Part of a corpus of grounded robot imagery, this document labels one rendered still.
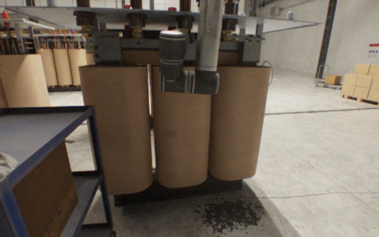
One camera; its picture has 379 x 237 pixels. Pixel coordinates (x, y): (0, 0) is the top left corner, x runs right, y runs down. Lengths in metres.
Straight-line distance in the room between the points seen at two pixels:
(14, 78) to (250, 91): 2.89
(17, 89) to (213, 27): 2.85
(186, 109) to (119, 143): 0.48
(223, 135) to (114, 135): 0.75
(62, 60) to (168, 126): 5.99
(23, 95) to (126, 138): 2.23
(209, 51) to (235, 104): 0.58
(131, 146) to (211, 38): 0.83
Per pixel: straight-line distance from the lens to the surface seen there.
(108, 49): 1.23
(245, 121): 1.42
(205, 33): 0.87
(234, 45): 1.39
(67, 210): 0.97
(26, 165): 0.60
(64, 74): 7.05
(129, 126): 1.26
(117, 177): 1.44
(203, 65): 0.87
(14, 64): 3.27
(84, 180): 1.19
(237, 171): 1.60
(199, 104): 1.26
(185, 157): 1.38
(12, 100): 3.37
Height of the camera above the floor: 1.15
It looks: 18 degrees down
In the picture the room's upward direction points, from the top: 1 degrees clockwise
